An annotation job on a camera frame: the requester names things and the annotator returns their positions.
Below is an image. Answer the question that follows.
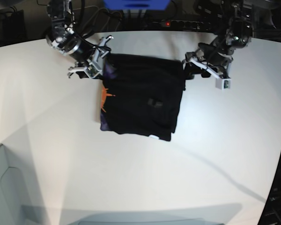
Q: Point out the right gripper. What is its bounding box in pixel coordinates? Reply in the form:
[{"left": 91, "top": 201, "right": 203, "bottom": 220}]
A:
[{"left": 67, "top": 35, "right": 114, "bottom": 79}]

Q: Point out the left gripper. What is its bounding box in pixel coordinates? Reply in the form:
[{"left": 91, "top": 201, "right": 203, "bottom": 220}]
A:
[{"left": 182, "top": 43, "right": 233, "bottom": 80}]

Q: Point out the black T-shirt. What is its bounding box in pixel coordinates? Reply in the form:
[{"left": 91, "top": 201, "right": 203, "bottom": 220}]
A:
[{"left": 100, "top": 54, "right": 185, "bottom": 142}]

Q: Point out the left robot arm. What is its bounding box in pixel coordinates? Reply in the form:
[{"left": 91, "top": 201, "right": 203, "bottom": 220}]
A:
[{"left": 183, "top": 0, "right": 253, "bottom": 80}]

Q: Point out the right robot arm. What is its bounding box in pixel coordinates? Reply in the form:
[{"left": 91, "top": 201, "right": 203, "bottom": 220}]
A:
[{"left": 45, "top": 0, "right": 113, "bottom": 79}]

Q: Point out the black power strip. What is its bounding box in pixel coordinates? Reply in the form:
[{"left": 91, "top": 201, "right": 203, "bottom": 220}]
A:
[{"left": 151, "top": 20, "right": 212, "bottom": 32}]

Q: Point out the blue plastic box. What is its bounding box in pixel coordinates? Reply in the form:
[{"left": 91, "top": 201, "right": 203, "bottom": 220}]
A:
[{"left": 103, "top": 0, "right": 170, "bottom": 10}]

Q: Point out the black equipment box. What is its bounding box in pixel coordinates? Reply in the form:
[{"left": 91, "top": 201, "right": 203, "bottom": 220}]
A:
[{"left": 2, "top": 10, "right": 26, "bottom": 40}]

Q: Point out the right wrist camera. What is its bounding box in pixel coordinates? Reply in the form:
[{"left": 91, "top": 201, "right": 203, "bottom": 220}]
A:
[{"left": 87, "top": 66, "right": 102, "bottom": 79}]

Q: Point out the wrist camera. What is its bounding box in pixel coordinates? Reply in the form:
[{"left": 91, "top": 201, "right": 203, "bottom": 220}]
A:
[
  {"left": 215, "top": 78, "right": 231, "bottom": 90},
  {"left": 87, "top": 66, "right": 102, "bottom": 79}
]

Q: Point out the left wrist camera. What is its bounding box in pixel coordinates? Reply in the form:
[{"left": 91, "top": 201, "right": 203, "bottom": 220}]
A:
[{"left": 215, "top": 78, "right": 231, "bottom": 90}]

